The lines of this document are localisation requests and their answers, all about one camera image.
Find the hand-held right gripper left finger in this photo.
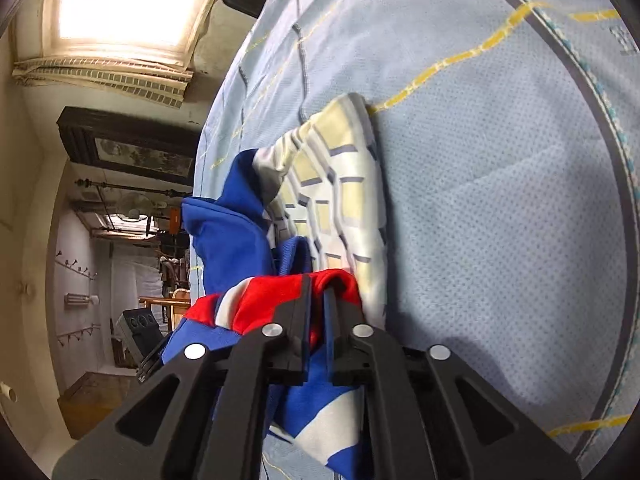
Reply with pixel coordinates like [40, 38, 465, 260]
[51, 275, 313, 480]

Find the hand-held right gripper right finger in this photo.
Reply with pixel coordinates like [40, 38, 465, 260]
[324, 287, 583, 480]

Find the blue red white hooded jacket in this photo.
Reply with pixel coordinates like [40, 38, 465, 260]
[162, 92, 391, 473]

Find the wooden armchair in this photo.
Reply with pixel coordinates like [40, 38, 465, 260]
[139, 290, 192, 331]

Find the white cover cloth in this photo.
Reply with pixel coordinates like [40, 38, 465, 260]
[107, 245, 168, 306]

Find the small barred window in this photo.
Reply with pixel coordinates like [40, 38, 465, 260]
[90, 212, 151, 233]

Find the white standing fan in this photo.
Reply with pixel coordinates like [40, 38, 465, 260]
[117, 192, 151, 223]

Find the dark wooden coat rack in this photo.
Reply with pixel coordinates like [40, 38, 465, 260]
[74, 177, 193, 198]

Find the dark wooden cabinet with painting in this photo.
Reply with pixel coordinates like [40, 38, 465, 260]
[56, 106, 201, 181]

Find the light blue checked bed sheet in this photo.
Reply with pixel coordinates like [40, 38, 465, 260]
[190, 0, 640, 480]

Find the window with cream frame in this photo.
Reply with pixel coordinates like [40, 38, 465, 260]
[42, 0, 226, 68]

